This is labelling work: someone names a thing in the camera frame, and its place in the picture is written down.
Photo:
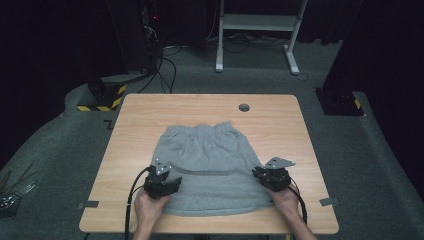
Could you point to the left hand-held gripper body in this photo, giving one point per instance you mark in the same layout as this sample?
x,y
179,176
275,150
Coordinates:
x,y
156,183

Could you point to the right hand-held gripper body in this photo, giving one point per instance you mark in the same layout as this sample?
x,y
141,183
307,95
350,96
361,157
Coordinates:
x,y
278,176

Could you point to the grey cloth shorts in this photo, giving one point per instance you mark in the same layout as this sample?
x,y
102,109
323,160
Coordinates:
x,y
213,160

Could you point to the person's right hand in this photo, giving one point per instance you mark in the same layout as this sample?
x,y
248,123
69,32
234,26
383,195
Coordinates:
x,y
283,201

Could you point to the person's left hand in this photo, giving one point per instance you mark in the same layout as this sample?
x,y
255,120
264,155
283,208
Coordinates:
x,y
150,208

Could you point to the grey tape piece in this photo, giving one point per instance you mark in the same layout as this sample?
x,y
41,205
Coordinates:
x,y
329,201
88,204

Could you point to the black tape floor mark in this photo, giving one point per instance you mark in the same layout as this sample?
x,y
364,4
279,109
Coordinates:
x,y
109,125

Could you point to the black yellow striped stand base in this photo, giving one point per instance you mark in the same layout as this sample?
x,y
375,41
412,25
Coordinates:
x,y
106,96

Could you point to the folded metal tripod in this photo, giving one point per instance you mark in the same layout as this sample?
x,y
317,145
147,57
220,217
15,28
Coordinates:
x,y
13,196

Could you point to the dark equipment rack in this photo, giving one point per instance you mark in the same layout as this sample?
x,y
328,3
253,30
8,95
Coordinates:
x,y
150,36

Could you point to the white metal desk frame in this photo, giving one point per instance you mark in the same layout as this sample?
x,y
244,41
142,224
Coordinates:
x,y
256,22

